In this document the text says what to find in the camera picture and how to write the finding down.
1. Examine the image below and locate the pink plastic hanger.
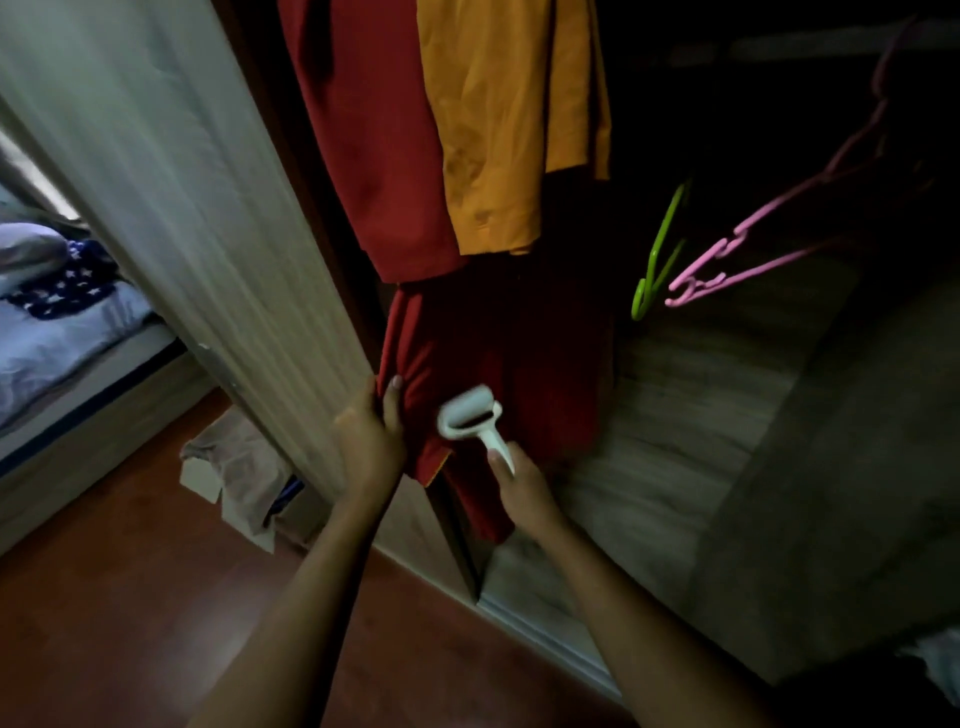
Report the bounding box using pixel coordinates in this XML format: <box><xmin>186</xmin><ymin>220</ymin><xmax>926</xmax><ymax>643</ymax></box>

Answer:
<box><xmin>664</xmin><ymin>22</ymin><xmax>912</xmax><ymax>309</ymax></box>

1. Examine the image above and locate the person's right forearm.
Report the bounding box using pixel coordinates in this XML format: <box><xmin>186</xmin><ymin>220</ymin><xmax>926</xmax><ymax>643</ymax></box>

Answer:
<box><xmin>525</xmin><ymin>517</ymin><xmax>774</xmax><ymax>728</ymax></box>

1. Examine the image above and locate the wooden wardrobe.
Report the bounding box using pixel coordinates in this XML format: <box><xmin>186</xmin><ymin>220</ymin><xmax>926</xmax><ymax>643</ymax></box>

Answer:
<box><xmin>210</xmin><ymin>0</ymin><xmax>960</xmax><ymax>702</ymax></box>

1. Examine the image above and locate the dark star-patterned cloth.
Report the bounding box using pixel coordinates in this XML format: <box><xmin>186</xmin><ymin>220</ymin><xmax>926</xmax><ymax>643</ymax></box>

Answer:
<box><xmin>6</xmin><ymin>238</ymin><xmax>121</xmax><ymax>321</ymax></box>

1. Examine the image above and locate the red garment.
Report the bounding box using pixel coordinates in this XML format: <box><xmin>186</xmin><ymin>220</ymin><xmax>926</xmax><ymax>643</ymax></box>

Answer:
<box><xmin>277</xmin><ymin>0</ymin><xmax>624</xmax><ymax>545</ymax></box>

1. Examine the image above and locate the grey pillow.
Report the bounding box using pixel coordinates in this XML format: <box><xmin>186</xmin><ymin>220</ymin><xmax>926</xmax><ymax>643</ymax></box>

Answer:
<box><xmin>0</xmin><ymin>222</ymin><xmax>70</xmax><ymax>294</ymax></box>

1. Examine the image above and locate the green plastic hanger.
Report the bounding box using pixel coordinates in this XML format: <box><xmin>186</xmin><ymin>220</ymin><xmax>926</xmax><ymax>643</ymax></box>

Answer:
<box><xmin>630</xmin><ymin>180</ymin><xmax>691</xmax><ymax>322</ymax></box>

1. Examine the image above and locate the wooden wardrobe door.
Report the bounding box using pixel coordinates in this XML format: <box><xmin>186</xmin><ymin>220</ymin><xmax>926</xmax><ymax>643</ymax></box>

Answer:
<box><xmin>0</xmin><ymin>0</ymin><xmax>481</xmax><ymax>601</ymax></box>

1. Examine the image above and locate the orange hanging garment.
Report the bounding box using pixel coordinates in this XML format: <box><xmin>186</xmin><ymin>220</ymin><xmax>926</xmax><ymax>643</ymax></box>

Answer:
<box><xmin>416</xmin><ymin>0</ymin><xmax>612</xmax><ymax>257</ymax></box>

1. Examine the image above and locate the person's left hand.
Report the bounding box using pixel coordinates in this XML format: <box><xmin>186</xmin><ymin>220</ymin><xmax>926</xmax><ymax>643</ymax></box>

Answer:
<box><xmin>332</xmin><ymin>375</ymin><xmax>408</xmax><ymax>505</ymax></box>

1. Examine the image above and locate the cardboard box with brown paper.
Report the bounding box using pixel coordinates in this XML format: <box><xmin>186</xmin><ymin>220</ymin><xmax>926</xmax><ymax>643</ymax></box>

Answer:
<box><xmin>178</xmin><ymin>405</ymin><xmax>331</xmax><ymax>555</ymax></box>

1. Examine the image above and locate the white lint roller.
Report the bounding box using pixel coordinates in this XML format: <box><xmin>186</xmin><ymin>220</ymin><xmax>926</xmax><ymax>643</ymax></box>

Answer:
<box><xmin>437</xmin><ymin>384</ymin><xmax>517</xmax><ymax>476</ymax></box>

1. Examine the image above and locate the white cloth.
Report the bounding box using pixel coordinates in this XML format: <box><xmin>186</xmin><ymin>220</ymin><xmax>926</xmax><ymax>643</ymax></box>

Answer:
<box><xmin>900</xmin><ymin>628</ymin><xmax>960</xmax><ymax>706</ymax></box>

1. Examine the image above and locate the bed with grey sheet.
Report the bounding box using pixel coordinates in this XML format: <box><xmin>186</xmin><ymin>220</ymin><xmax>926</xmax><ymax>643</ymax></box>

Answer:
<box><xmin>0</xmin><ymin>180</ymin><xmax>215</xmax><ymax>556</ymax></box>

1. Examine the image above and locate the person's left forearm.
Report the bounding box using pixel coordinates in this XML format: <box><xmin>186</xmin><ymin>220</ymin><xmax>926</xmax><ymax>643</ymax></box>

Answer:
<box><xmin>187</xmin><ymin>491</ymin><xmax>391</xmax><ymax>728</ymax></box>

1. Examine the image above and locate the person's right hand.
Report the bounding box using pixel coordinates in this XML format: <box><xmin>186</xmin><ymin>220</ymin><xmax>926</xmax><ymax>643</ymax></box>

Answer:
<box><xmin>486</xmin><ymin>441</ymin><xmax>565</xmax><ymax>543</ymax></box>

